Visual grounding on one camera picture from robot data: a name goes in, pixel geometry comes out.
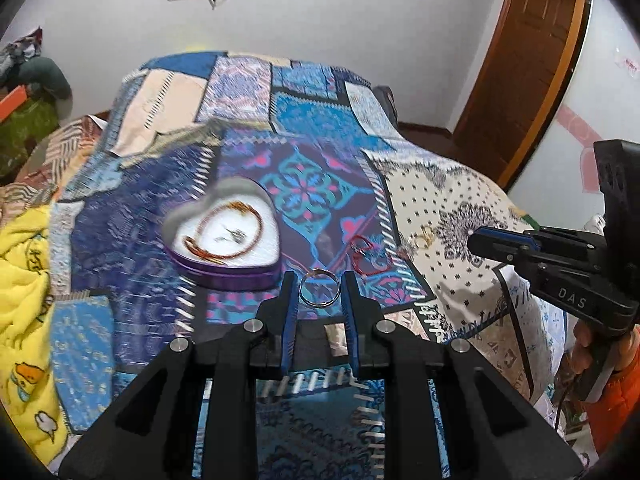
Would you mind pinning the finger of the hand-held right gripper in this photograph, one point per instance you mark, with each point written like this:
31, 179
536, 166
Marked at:
495, 245

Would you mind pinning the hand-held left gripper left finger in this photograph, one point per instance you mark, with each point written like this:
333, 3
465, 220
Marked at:
288, 327

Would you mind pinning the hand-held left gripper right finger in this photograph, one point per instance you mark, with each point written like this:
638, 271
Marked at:
351, 327

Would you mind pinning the purple heart-shaped tin box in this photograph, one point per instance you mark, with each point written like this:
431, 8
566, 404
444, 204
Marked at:
225, 275

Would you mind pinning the person's right forearm orange sleeve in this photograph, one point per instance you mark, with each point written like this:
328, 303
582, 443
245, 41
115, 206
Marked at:
620, 400

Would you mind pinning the person's right hand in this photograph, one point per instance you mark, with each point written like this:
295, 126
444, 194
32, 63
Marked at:
581, 350

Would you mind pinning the small silver earrings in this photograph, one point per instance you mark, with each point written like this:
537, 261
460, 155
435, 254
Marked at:
231, 234

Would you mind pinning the blue patchwork bed cover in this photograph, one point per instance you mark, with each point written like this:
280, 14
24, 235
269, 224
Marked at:
150, 240

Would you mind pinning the brown wooden door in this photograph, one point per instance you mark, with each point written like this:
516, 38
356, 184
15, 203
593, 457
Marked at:
520, 60

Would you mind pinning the yellow cartoon blanket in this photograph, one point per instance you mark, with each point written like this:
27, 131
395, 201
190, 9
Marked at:
25, 340

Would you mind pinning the pile of clothes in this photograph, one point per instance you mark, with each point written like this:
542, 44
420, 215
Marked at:
35, 77

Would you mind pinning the orange box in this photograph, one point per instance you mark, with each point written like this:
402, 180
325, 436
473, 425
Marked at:
11, 102

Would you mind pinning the pink wall sticker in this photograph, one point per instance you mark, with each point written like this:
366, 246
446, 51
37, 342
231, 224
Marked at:
582, 132

